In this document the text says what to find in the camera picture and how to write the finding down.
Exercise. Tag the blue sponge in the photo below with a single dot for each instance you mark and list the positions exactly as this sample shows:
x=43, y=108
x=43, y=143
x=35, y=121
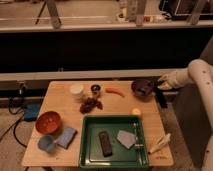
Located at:
x=66, y=137

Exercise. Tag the brown grape bunch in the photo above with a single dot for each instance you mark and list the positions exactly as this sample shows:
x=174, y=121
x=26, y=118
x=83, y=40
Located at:
x=89, y=104

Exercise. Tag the yellow banana toy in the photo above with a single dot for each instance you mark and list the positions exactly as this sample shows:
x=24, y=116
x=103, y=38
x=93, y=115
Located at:
x=160, y=143

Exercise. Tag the dark brown block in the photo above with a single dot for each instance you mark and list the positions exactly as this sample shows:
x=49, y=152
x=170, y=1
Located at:
x=105, y=144

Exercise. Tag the purple bowl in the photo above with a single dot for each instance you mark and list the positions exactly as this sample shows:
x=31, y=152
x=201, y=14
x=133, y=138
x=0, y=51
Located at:
x=136, y=84

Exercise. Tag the blue cup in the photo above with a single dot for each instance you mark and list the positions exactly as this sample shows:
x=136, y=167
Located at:
x=46, y=143

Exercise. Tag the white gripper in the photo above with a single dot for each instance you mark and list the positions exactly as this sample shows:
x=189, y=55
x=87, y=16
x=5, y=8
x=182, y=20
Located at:
x=166, y=82

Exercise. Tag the grey folded cloth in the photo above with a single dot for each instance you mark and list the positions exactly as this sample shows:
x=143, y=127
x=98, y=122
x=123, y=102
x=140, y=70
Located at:
x=127, y=139

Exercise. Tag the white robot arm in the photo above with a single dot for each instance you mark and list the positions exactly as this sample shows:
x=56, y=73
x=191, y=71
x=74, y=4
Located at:
x=200, y=73

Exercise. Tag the blue box on floor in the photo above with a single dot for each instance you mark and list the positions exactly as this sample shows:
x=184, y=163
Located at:
x=31, y=112

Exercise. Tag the orange carrot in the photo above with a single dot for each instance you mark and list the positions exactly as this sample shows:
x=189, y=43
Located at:
x=115, y=91

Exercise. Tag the green plastic tray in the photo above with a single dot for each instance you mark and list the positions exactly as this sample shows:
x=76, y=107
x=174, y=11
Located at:
x=91, y=155

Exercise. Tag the white cup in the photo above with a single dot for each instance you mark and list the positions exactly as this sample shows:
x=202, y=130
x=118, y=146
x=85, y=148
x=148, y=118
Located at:
x=76, y=90

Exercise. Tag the small orange ball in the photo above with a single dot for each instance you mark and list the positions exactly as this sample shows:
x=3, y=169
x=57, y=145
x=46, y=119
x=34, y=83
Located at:
x=137, y=112

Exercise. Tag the red-orange bowl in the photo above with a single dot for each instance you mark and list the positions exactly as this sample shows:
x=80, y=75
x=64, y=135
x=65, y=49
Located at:
x=48, y=123

